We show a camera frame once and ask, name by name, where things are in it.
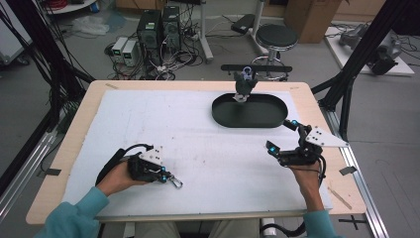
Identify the white foam mat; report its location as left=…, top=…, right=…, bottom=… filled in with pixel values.
left=61, top=88, right=334, bottom=219

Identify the white floor board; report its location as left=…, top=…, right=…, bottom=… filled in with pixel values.
left=324, top=26, right=415, bottom=77

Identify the black round stool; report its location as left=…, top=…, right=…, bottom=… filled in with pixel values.
left=251, top=23, right=300, bottom=82

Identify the person's left leg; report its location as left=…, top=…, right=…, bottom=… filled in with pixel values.
left=132, top=220, right=181, bottom=238

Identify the person's right leg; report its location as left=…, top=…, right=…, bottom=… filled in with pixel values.
left=207, top=219, right=262, bottom=238

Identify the person's left hand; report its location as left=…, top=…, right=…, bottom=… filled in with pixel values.
left=95, top=161, right=147, bottom=197

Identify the black metal frame strut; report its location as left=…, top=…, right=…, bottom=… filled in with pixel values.
left=310, top=0, right=420, bottom=145
left=0, top=0, right=97, bottom=196

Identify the black computer tower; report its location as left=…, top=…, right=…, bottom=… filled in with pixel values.
left=161, top=5, right=182, bottom=52
left=137, top=9, right=163, bottom=67

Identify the aluminium rail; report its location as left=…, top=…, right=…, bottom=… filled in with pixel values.
left=319, top=107, right=390, bottom=238
left=0, top=130, right=58, bottom=222

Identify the thin black cable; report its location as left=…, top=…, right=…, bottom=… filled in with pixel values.
left=315, top=153, right=328, bottom=189

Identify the black tape cross mark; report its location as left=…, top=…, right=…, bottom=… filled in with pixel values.
left=338, top=214, right=368, bottom=231

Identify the tangle of floor cables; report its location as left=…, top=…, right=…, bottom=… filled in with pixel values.
left=105, top=19, right=203, bottom=81

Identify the black flat case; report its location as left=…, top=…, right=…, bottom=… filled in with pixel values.
left=231, top=13, right=256, bottom=35

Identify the thin wooden stick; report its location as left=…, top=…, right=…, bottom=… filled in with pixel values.
left=326, top=186, right=354, bottom=211

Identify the thick black cable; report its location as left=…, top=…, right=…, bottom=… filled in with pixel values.
left=94, top=143, right=155, bottom=186

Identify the brown cardboard box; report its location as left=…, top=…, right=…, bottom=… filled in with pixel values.
left=284, top=0, right=343, bottom=45

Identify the white desk leg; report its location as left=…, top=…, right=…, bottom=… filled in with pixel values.
left=249, top=0, right=269, bottom=56
left=197, top=0, right=215, bottom=63

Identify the clear plastic bag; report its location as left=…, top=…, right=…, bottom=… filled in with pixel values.
left=70, top=15, right=111, bottom=37

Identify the silver metal carabiner clasp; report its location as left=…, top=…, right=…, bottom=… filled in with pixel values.
left=167, top=175, right=184, bottom=190

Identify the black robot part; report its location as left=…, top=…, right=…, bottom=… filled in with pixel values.
left=367, top=33, right=404, bottom=76

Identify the white cylinder under table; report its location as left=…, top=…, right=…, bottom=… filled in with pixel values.
left=261, top=217, right=276, bottom=237

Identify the person's leg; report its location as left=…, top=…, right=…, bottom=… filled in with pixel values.
left=132, top=220, right=181, bottom=238
left=207, top=219, right=262, bottom=238

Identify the white cabinet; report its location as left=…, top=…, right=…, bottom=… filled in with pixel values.
left=0, top=0, right=34, bottom=65

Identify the black oval tray stand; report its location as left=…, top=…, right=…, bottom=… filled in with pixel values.
left=211, top=63, right=294, bottom=129

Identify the black cable under table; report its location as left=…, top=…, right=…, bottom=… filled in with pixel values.
left=261, top=221, right=308, bottom=238

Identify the round white table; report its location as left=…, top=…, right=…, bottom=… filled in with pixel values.
left=43, top=0, right=98, bottom=15

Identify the person's right hand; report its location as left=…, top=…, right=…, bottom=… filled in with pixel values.
left=287, top=163, right=324, bottom=203

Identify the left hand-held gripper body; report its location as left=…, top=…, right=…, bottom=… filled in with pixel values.
left=127, top=144, right=167, bottom=183

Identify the black tape piece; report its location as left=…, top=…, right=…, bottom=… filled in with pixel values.
left=36, top=168, right=62, bottom=178
left=339, top=166, right=359, bottom=177

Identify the grey robot part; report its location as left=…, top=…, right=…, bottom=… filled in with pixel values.
left=338, top=23, right=369, bottom=51

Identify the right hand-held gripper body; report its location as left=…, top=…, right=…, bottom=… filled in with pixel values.
left=277, top=125, right=351, bottom=168

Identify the white power supply unit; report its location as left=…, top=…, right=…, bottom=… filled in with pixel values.
left=111, top=37, right=129, bottom=63
left=122, top=40, right=139, bottom=67

